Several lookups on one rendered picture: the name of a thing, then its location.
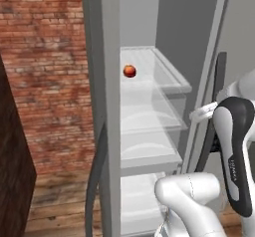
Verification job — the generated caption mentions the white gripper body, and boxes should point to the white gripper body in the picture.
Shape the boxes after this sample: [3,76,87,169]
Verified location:
[188,102,219,123]

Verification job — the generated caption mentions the clear glass fridge shelf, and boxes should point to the clear glass fridge shelf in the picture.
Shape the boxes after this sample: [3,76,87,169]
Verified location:
[120,80,189,136]
[120,46,193,95]

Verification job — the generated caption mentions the red orange peach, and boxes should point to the red orange peach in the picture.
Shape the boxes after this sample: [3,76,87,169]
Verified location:
[123,64,137,79]

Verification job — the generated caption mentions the grey open fridge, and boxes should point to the grey open fridge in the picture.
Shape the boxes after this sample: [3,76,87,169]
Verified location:
[97,0,231,237]

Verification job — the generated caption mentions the grey fridge door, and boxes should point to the grey fridge door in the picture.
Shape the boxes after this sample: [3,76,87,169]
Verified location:
[81,0,122,237]
[181,0,255,215]

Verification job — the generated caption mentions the white fridge drawer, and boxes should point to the white fridge drawer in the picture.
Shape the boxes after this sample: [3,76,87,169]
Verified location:
[120,171,168,237]

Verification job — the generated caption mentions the dark wooden cabinet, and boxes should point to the dark wooden cabinet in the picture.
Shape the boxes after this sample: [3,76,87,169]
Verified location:
[0,55,38,237]

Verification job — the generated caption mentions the dark curved fridge door handle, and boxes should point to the dark curved fridge door handle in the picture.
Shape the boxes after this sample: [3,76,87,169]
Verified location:
[194,51,228,173]
[85,120,108,237]

